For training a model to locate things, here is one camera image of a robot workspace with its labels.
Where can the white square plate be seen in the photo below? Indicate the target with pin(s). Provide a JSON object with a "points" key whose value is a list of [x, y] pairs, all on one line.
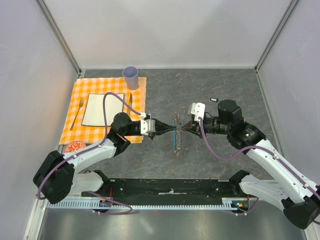
{"points": [[94, 114]]}

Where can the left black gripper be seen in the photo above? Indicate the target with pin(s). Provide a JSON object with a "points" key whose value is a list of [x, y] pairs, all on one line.
{"points": [[160, 128]]}

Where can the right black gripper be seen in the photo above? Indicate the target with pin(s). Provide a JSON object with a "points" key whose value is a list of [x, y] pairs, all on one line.
{"points": [[195, 128]]}

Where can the grey slotted cable duct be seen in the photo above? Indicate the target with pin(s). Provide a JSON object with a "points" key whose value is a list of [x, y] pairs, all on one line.
{"points": [[94, 203]]}

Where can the orange checkered cloth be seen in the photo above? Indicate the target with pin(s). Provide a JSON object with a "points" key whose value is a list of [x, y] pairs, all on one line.
{"points": [[85, 86]]}

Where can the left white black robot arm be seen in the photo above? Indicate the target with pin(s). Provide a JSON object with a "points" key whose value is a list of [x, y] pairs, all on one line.
{"points": [[61, 175]]}

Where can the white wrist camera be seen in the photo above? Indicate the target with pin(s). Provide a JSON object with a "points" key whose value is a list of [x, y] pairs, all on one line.
{"points": [[147, 124], [196, 111]]}

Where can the red patterned bowl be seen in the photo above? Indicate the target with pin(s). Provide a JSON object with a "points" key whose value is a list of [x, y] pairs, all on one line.
{"points": [[74, 146]]}

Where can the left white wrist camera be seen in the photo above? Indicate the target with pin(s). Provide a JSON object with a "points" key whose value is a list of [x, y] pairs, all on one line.
{"points": [[147, 124]]}

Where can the gold knife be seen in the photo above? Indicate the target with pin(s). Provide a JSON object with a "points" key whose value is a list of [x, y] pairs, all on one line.
{"points": [[130, 102]]}

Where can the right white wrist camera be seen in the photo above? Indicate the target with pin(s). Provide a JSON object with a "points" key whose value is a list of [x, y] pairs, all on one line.
{"points": [[196, 111]]}

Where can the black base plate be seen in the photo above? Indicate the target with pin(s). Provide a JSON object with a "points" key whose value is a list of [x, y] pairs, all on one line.
{"points": [[169, 191]]}

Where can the purple plastic cup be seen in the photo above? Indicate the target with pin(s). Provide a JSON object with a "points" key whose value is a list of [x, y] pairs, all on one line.
{"points": [[131, 77]]}

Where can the gold fork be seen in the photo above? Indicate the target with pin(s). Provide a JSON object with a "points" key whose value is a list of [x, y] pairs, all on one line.
{"points": [[80, 105]]}

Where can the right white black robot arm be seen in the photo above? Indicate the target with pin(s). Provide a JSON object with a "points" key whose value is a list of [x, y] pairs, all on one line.
{"points": [[297, 196]]}

